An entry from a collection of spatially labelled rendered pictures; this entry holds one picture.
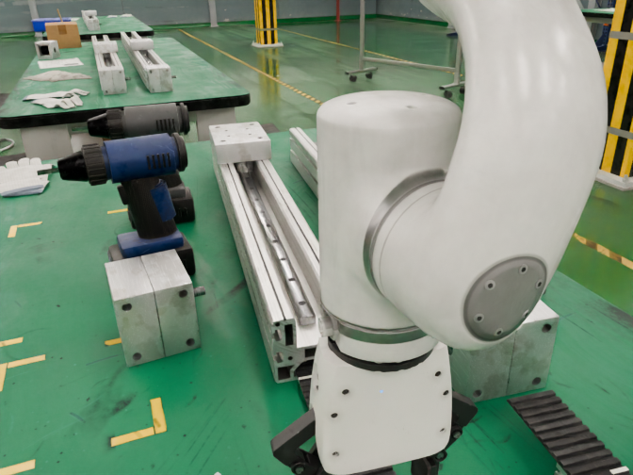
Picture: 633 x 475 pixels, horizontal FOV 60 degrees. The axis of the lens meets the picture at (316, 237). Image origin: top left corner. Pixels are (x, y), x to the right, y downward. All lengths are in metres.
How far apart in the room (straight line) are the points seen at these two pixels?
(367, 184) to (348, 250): 0.04
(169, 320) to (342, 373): 0.36
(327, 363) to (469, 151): 0.19
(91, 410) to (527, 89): 0.56
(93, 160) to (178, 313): 0.25
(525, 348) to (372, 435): 0.26
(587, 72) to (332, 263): 0.17
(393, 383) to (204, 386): 0.32
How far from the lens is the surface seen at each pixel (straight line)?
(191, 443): 0.60
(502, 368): 0.63
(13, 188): 1.37
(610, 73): 3.86
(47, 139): 2.31
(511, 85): 0.25
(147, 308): 0.68
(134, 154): 0.81
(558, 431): 0.59
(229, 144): 1.11
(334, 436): 0.41
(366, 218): 0.30
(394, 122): 0.29
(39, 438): 0.66
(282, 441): 0.43
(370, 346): 0.35
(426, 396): 0.41
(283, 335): 0.62
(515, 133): 0.25
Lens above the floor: 1.20
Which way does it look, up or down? 26 degrees down
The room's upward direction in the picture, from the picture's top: 1 degrees counter-clockwise
